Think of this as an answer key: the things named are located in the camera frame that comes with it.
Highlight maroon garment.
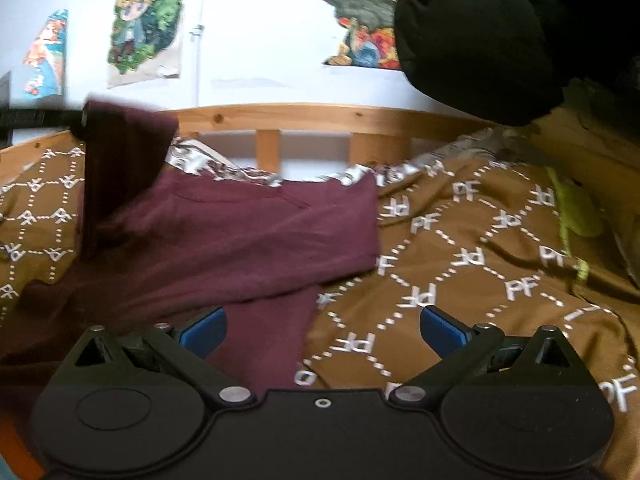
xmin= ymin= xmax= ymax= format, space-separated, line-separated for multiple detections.
xmin=0 ymin=100 xmax=381 ymax=401

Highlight blue red anime poster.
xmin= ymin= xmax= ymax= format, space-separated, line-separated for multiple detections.
xmin=23 ymin=9 xmax=68 ymax=100

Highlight brown patterned blanket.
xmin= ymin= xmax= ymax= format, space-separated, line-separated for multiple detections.
xmin=0 ymin=129 xmax=640 ymax=480

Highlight blond anime character poster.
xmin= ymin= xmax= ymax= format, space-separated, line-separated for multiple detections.
xmin=107 ymin=0 xmax=183 ymax=88

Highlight lime green cloth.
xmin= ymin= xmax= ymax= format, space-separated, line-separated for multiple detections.
xmin=546 ymin=167 xmax=604 ymax=284

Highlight black puffy jacket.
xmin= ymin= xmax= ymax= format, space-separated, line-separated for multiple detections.
xmin=394 ymin=0 xmax=639 ymax=131

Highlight colourful anime group poster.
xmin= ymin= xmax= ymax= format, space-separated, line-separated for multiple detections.
xmin=322 ymin=0 xmax=399 ymax=70

